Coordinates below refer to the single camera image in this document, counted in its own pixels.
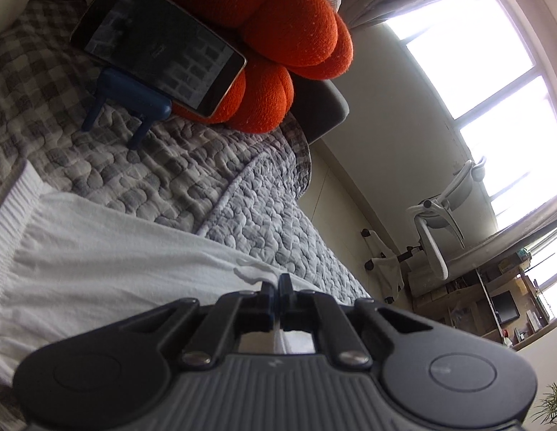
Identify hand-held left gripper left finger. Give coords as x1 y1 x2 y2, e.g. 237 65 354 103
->
121 281 279 366

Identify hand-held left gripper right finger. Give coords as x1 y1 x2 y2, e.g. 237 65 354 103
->
279 274 436 368

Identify white pants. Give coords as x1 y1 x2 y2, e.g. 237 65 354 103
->
0 162 373 387

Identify white office chair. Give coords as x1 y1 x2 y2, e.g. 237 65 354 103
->
360 156 488 305

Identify grey checked quilt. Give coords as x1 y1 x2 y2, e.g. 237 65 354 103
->
0 0 373 431

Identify wooden shelf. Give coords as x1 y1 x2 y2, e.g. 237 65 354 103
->
413 251 557 351

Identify small black monitor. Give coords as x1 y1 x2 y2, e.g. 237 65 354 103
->
489 292 519 324

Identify blue phone stand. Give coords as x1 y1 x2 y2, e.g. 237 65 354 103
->
82 69 172 151

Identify narrow window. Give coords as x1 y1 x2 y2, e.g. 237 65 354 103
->
525 229 557 319

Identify orange pumpkin cushion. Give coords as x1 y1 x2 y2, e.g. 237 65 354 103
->
153 0 353 134

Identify green potted plant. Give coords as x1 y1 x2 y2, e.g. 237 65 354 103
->
532 379 557 431

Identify smartphone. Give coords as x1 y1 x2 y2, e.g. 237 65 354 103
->
71 0 248 118

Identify large window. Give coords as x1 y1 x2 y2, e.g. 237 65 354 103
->
386 0 557 216

